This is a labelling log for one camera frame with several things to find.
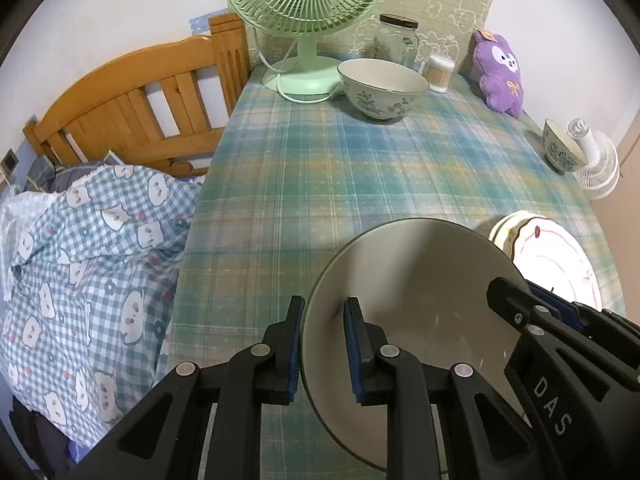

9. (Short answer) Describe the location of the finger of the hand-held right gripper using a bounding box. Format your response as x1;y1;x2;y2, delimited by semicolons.
486;276;564;334
529;284;640;356

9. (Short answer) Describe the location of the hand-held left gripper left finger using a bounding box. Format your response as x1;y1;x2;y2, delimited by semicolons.
65;295;307;480

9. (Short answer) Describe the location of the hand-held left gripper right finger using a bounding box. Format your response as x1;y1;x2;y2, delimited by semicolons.
342;296;546;480

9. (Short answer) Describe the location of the white plate with red pattern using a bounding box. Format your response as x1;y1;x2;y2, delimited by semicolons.
507;216;601;311

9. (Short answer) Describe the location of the large yellow floral plate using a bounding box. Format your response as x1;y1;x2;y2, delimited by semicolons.
488;210;531;261

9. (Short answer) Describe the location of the cream floral bowl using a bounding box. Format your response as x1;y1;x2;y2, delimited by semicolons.
337;58;430;121
301;218;533;472
542;118;586;176

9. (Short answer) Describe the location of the beige door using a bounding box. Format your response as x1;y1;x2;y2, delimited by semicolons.
590;110;640;326

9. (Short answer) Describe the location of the white clip fan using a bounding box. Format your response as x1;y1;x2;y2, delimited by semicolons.
566;118;621;202

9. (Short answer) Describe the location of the purple plush bunny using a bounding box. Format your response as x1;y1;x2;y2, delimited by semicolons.
470;30;524;120

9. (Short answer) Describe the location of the cotton swab container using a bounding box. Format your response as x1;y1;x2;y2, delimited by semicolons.
425;53;456;94

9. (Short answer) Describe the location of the blue checked printed blanket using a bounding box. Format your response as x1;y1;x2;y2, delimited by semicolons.
0;162;203;448

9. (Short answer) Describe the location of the green desk fan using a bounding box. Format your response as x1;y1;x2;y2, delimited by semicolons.
222;0;386;103

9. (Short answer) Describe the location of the glass jar with dark lid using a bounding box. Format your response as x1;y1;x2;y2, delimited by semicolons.
372;14;420;72

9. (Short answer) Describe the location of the grey pillow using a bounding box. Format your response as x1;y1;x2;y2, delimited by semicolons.
22;157;126;193

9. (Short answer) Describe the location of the green printed board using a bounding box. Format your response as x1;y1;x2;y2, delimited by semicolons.
345;0;493;81

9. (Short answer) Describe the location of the wooden headboard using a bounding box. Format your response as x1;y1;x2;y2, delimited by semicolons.
22;12;251;178

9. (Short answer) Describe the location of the white fan cable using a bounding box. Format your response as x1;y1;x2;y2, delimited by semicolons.
256;35;347;104

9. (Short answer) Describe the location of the blue wall sticker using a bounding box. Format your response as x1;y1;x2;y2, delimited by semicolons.
189;9;231;32

